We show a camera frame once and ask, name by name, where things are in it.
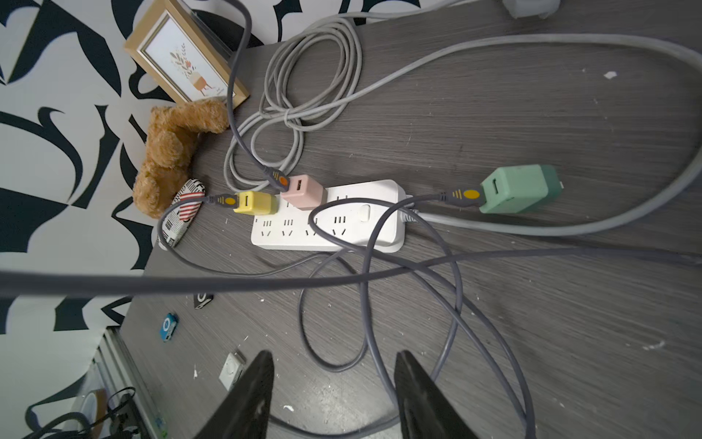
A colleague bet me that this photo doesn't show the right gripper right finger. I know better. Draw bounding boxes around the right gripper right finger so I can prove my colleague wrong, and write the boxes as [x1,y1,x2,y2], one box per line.
[394,350,477,439]

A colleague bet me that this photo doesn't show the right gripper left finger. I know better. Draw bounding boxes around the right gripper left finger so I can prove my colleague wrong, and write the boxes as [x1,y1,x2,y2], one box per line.
[195,350,274,439]

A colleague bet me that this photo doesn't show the blue mp3 player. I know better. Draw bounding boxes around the blue mp3 player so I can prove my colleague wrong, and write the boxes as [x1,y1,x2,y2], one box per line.
[159,313,178,342]

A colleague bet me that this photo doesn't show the black mp3 player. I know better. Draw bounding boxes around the black mp3 player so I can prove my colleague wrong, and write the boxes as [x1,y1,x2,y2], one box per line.
[193,294,214,309]

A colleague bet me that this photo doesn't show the tape roll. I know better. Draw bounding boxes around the tape roll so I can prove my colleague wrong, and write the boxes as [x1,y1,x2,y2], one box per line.
[71,389,110,438]

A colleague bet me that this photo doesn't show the white power strip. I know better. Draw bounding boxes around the white power strip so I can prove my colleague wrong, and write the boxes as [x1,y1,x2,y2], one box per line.
[250,179,407,254]

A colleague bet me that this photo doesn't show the tan teddy bear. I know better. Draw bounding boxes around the tan teddy bear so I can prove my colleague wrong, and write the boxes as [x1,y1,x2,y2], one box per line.
[133,98,230,220]

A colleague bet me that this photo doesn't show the framed plant picture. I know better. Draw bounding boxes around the framed plant picture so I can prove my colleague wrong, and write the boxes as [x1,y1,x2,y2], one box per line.
[124,1,232,104]

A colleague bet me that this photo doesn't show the dark usb cable green charger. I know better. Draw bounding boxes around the dark usb cable green charger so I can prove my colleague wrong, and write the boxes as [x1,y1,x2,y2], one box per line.
[307,194,537,438]

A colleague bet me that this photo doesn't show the grey power strip cord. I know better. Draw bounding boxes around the grey power strip cord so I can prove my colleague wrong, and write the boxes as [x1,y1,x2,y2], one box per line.
[221,0,702,238]

